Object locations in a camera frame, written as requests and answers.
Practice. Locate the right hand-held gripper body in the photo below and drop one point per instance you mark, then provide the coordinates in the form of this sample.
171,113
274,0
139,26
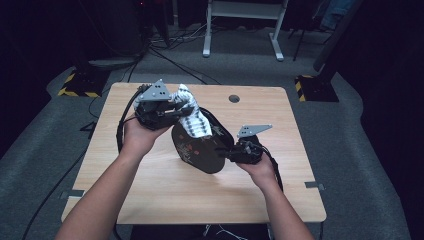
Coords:
250,151

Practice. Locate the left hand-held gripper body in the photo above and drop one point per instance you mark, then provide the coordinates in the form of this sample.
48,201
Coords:
155,93

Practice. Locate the white patterned cloth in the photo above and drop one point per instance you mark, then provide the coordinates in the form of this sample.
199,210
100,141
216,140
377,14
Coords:
196,125

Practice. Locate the black floral tray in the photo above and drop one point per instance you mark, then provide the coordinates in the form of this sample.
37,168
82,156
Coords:
200,156

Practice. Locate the person's right hand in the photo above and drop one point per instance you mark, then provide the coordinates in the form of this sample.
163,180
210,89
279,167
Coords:
261,173

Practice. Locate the person's left hand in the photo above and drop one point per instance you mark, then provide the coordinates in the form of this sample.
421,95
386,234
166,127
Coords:
140,140

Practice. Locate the grey tape piece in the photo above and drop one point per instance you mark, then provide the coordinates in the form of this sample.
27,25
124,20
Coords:
313,185
71,194

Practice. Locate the yellow black striped base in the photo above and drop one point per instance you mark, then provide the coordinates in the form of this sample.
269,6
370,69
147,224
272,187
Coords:
316,90
83,85

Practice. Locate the black equipment cabinet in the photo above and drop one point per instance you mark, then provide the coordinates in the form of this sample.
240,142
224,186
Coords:
113,26

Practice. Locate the person's dark clothing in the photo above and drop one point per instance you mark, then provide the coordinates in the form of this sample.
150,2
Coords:
166,233

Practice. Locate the thin black stand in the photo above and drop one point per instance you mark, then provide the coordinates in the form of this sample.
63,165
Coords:
299,43

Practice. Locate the black slanted pole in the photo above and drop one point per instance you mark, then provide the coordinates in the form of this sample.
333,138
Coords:
336,36

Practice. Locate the blue fabric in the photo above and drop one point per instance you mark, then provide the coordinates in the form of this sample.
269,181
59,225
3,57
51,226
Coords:
336,13

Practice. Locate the white metal desk frame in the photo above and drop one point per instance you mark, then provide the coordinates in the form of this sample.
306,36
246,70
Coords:
246,10

